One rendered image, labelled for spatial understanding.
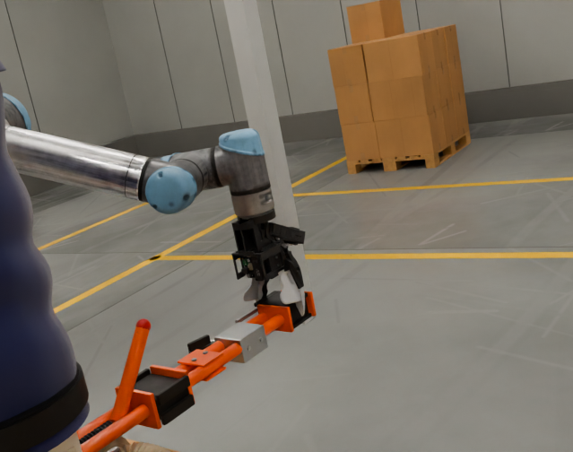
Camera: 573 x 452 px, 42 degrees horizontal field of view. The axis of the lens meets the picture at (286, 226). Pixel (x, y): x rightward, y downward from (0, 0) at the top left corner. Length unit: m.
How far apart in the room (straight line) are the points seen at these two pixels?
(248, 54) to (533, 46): 6.58
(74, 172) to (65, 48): 11.55
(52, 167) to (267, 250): 0.40
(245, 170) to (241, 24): 2.70
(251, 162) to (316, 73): 9.98
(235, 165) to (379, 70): 6.59
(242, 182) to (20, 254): 0.52
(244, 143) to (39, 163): 0.35
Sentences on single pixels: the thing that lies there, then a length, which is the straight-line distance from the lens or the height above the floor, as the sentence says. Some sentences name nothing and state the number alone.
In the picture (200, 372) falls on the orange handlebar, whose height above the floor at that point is 1.08.
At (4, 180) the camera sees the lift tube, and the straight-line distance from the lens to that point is 0.93.
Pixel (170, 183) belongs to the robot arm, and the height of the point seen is 1.39.
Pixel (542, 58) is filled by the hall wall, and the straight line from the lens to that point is 10.16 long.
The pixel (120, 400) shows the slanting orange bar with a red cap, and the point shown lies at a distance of 1.18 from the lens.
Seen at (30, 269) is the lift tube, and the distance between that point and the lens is 0.95.
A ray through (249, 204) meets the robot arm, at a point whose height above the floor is 1.30.
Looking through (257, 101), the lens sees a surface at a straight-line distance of 4.01.
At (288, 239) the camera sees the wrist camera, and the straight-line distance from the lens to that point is 1.44.
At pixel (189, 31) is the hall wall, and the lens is 12.47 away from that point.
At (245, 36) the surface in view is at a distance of 3.99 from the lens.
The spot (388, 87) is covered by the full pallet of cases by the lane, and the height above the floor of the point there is 0.87.
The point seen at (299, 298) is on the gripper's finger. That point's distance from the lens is 1.41.
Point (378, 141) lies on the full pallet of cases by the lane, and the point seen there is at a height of 0.33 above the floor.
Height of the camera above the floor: 1.58
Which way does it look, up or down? 14 degrees down
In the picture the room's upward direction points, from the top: 11 degrees counter-clockwise
